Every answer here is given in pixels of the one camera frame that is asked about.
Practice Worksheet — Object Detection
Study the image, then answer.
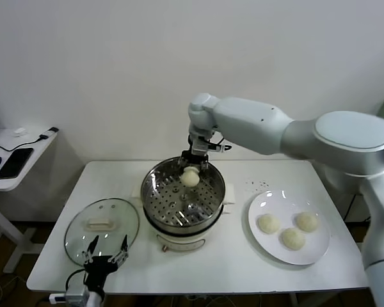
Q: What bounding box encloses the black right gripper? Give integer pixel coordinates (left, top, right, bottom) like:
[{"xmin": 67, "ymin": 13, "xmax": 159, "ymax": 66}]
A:
[{"xmin": 178, "ymin": 150, "xmax": 211, "ymax": 171}]

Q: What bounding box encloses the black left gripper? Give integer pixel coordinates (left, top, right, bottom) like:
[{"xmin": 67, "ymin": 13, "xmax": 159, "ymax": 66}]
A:
[{"xmin": 82, "ymin": 234, "xmax": 130, "ymax": 292}]

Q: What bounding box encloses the white steamed baozi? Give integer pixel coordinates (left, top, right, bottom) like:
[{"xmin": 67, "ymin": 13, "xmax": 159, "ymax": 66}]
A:
[
  {"xmin": 294, "ymin": 211, "xmax": 319, "ymax": 233},
  {"xmin": 280, "ymin": 227, "xmax": 307, "ymax": 249},
  {"xmin": 181, "ymin": 166, "xmax": 201, "ymax": 189},
  {"xmin": 257, "ymin": 213, "xmax": 281, "ymax": 234}
]

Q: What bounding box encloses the round glass pot lid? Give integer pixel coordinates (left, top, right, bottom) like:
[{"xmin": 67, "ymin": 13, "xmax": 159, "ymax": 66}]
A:
[{"xmin": 63, "ymin": 198, "xmax": 140, "ymax": 269}]

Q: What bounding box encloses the perforated steel steamer basket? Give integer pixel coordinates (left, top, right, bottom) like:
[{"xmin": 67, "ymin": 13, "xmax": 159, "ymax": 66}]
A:
[{"xmin": 140, "ymin": 156, "xmax": 227, "ymax": 228}]

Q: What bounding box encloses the white electric cooker base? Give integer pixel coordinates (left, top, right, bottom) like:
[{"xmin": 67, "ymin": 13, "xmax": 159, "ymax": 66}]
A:
[{"xmin": 131, "ymin": 178, "xmax": 236, "ymax": 253}]

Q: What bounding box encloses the white round plate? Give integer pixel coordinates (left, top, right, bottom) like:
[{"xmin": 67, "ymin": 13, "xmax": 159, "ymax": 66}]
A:
[{"xmin": 247, "ymin": 190, "xmax": 331, "ymax": 265}]

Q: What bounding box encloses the white side table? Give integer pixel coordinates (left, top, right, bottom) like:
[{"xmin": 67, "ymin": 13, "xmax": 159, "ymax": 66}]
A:
[{"xmin": 0, "ymin": 127, "xmax": 60, "ymax": 274}]

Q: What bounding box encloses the black smartphone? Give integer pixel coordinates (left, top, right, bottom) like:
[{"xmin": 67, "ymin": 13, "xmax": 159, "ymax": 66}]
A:
[{"xmin": 0, "ymin": 147, "xmax": 35, "ymax": 180}]

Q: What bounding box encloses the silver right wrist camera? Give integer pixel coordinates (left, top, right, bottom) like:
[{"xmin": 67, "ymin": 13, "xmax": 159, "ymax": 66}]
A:
[{"xmin": 191, "ymin": 139, "xmax": 212, "ymax": 156}]

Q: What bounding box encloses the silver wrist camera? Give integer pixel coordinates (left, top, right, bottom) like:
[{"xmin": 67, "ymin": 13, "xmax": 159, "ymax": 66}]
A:
[
  {"xmin": 49, "ymin": 284, "xmax": 88, "ymax": 304},
  {"xmin": 191, "ymin": 139, "xmax": 212, "ymax": 156}
]

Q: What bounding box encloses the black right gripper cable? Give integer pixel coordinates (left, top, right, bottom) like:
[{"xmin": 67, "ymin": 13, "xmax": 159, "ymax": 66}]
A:
[{"xmin": 207, "ymin": 136, "xmax": 233, "ymax": 153}]

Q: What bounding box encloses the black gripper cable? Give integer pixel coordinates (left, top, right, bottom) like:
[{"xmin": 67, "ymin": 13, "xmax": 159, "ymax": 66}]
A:
[
  {"xmin": 207, "ymin": 136, "xmax": 233, "ymax": 153},
  {"xmin": 66, "ymin": 268, "xmax": 87, "ymax": 288}
]

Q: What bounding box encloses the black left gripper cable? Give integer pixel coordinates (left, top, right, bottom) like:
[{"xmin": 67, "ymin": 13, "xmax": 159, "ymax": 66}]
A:
[{"xmin": 66, "ymin": 268, "xmax": 87, "ymax": 288}]

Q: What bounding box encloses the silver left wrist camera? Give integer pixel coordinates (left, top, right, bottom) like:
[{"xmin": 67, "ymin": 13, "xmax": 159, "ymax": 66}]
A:
[{"xmin": 49, "ymin": 284, "xmax": 88, "ymax": 304}]

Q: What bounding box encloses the thin black charging cable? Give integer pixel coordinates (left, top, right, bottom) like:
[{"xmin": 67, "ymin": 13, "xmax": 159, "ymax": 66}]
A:
[{"xmin": 0, "ymin": 136, "xmax": 49, "ymax": 154}]

